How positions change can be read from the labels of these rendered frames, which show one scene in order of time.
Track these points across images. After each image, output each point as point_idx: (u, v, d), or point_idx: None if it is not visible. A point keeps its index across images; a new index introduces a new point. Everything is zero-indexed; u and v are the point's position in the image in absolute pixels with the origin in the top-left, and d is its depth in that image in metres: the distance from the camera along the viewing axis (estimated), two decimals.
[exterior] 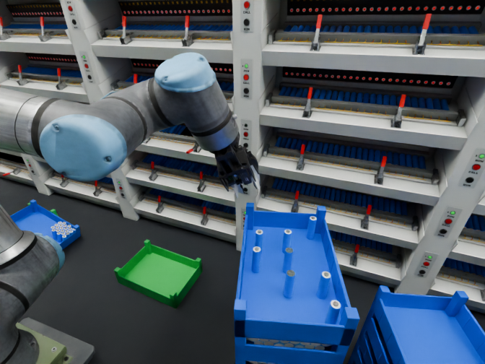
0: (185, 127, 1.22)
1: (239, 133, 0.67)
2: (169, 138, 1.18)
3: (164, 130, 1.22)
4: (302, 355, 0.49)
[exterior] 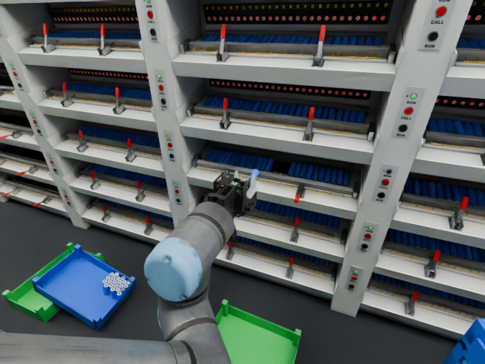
0: (273, 161, 0.98)
1: None
2: (259, 176, 0.94)
3: (247, 165, 0.98)
4: None
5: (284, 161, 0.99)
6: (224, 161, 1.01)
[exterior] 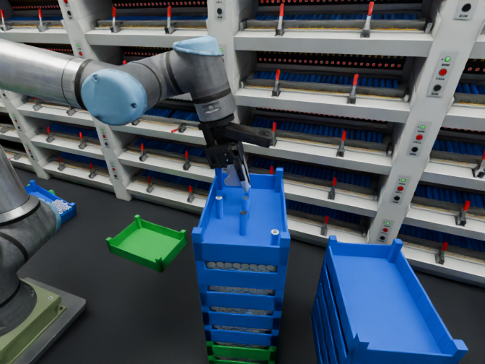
0: (172, 111, 1.33)
1: (263, 144, 0.62)
2: (157, 120, 1.29)
3: (152, 113, 1.33)
4: (251, 277, 0.59)
5: None
6: None
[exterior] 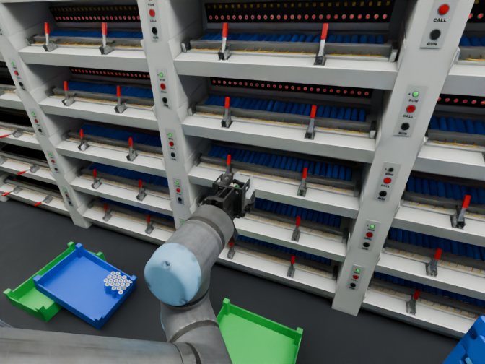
0: (276, 157, 0.99)
1: None
2: (262, 171, 0.95)
3: (250, 160, 0.99)
4: None
5: (286, 159, 0.99)
6: (226, 157, 1.02)
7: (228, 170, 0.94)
